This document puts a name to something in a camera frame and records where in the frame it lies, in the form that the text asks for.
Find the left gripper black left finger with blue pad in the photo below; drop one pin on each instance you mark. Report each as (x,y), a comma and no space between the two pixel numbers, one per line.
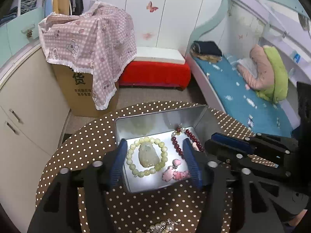
(84,190)

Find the dark folded clothes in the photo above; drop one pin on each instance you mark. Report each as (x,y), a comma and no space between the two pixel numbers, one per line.
(206,51)

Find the dark metal jewelry box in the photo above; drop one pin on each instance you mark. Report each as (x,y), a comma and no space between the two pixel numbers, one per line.
(166,131)

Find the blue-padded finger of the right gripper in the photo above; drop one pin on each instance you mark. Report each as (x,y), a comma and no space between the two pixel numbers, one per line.
(232,142)

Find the beige cabinet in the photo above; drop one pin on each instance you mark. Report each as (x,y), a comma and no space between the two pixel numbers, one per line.
(33,113)

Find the blue bed mattress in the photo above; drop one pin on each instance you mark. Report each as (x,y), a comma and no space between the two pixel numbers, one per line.
(257,114)

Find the brown cardboard box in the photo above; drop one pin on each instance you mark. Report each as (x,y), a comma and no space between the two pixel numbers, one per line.
(77,90)

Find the pale jade pendant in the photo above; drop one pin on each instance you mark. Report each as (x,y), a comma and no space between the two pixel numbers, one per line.
(147,155)

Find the mint green drawer unit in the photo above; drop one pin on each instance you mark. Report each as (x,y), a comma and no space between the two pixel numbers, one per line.
(19,32)

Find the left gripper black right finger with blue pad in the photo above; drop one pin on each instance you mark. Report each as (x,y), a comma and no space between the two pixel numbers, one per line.
(235,201)

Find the red ottoman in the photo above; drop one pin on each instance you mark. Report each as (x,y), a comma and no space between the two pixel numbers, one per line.
(156,74)

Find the pink checkered cloth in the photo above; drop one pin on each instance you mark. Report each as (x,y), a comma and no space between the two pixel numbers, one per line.
(100,42)

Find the pink and green pillow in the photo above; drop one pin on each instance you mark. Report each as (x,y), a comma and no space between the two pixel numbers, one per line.
(265,73)

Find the white foam board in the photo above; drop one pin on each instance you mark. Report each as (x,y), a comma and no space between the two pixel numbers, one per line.
(163,55)

